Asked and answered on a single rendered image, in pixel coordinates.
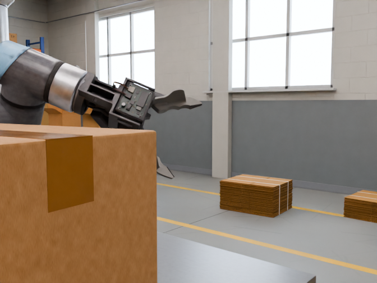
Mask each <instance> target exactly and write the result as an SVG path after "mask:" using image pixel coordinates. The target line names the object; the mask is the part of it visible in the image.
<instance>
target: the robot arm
mask: <svg viewBox="0 0 377 283"><path fill-rule="evenodd" d="M14 1H15V0H0V124H23V125H41V122H42V117H43V112H44V107H45V103H46V102H47V103H49V104H51V105H53V106H56V107H58V108H61V109H63V110H65V111H68V112H74V113H77V114H80V115H83V114H84V113H85V112H86V111H87V109H88V108H92V109H93V110H92V112H91V114H90V115H91V117H92V118H93V119H94V120H95V122H96V123H97V124H98V125H99V126H100V127H101V128H110V129H135V130H144V128H143V125H144V122H145V120H149V119H150V116H151V114H149V113H148V109H150V107H152V109H153V110H155V111H156V112H157V113H165V112H166V111H168V110H170V109H176V110H180V109H182V108H187V109H193V108H196V107H199V106H201V105H202V103H201V102H200V101H198V100H196V99H193V98H190V97H185V91H184V90H183V89H175V90H173V91H171V92H170V93H169V94H168V95H164V94H160V93H158V92H155V89H154V88H151V87H149V86H147V85H144V84H142V83H140V82H137V81H135V80H132V79H130V78H127V77H126V78H125V80H124V82H123V84H122V83H119V82H116V81H114V82H113V85H110V84H107V83H105V82H103V81H100V80H98V77H97V76H95V74H93V73H91V72H87V71H84V70H82V69H80V68H79V66H78V65H75V66H72V65H69V64H67V63H65V62H63V61H60V60H58V59H56V58H53V57H51V56H49V55H46V54H44V53H41V52H39V51H36V50H34V49H32V48H31V47H26V46H24V45H21V44H18V43H15V42H12V41H10V40H9V31H8V7H9V6H10V5H11V4H12V3H14ZM114 83H117V84H120V85H119V87H118V88H117V87H116V85H115V84H114ZM139 85H140V86H139ZM142 86H143V87H144V88H143V87H142ZM146 88H147V89H146ZM157 173H158V174H160V175H162V176H164V177H167V178H170V179H172V178H174V176H173V174H172V173H171V171H170V170H169V168H168V167H166V166H165V165H163V164H162V163H161V161H160V158H159V157H158V156H157Z"/></svg>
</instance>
